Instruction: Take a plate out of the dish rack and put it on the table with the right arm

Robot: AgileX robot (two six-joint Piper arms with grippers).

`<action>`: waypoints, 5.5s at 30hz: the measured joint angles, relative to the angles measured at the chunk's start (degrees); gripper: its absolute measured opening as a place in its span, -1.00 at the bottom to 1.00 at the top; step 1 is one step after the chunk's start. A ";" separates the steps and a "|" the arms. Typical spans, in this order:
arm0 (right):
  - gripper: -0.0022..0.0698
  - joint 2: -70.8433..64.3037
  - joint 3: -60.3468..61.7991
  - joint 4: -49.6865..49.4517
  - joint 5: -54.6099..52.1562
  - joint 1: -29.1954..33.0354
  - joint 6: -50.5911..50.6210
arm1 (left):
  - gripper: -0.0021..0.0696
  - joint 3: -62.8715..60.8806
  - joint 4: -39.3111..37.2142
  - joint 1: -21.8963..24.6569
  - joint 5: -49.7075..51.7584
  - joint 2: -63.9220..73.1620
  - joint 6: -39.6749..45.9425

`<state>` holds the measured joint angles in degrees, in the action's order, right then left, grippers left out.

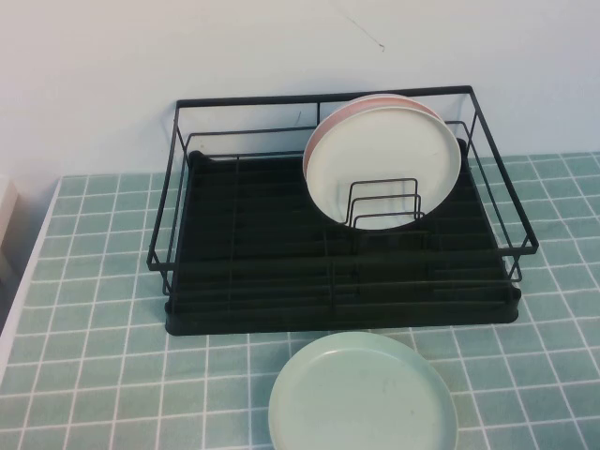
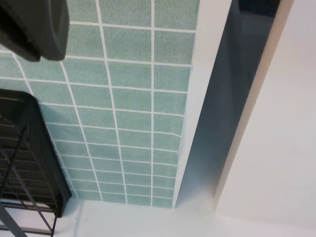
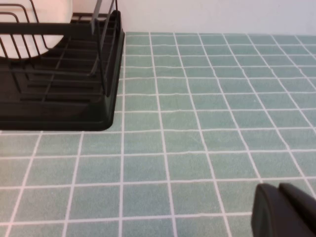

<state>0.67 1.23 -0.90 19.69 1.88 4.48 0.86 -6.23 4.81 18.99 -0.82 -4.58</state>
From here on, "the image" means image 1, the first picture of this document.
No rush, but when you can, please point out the pale green round plate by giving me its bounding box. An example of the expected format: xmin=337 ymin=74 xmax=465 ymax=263
xmin=267 ymin=331 xmax=463 ymax=450

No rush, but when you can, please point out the black wire dish rack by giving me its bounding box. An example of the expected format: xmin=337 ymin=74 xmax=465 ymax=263
xmin=146 ymin=84 xmax=538 ymax=301

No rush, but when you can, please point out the white round plate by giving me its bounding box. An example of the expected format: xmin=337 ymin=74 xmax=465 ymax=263
xmin=304 ymin=106 xmax=463 ymax=231

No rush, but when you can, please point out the black plastic drip tray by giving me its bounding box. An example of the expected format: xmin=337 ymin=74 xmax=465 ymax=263
xmin=164 ymin=138 xmax=522 ymax=338

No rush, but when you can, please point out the green grid tablecloth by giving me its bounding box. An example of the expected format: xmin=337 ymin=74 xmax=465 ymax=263
xmin=0 ymin=152 xmax=600 ymax=450

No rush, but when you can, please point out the pink round plate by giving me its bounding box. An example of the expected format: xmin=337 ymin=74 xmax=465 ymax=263
xmin=302 ymin=95 xmax=442 ymax=175

